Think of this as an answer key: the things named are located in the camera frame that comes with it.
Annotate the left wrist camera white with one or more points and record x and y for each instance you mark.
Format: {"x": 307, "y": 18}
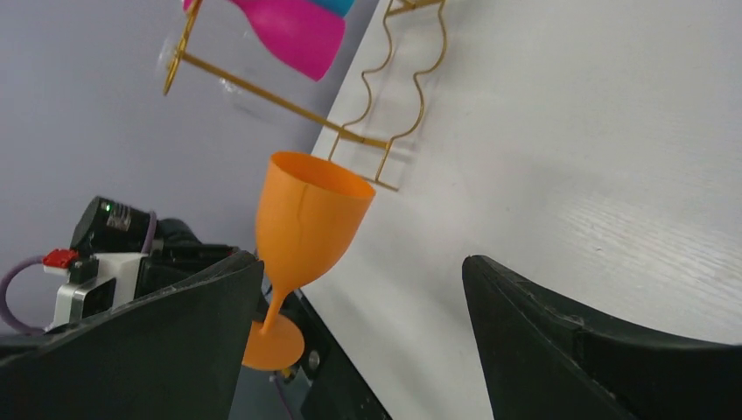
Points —
{"x": 94, "y": 283}

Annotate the magenta plastic wine glass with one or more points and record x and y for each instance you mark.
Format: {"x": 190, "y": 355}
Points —
{"x": 304, "y": 36}

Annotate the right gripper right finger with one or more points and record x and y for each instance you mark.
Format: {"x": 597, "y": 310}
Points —
{"x": 547, "y": 356}

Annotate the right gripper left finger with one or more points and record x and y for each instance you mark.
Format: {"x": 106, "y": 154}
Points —
{"x": 173, "y": 354}

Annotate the blue plastic wine glass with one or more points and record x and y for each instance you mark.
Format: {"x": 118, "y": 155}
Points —
{"x": 338, "y": 7}

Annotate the orange plastic wine glass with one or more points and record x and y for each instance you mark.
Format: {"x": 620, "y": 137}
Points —
{"x": 308, "y": 214}

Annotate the clear wine glass lower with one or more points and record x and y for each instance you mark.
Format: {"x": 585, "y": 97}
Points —
{"x": 255, "y": 81}

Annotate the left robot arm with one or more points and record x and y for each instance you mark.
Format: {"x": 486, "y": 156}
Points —
{"x": 172, "y": 251}

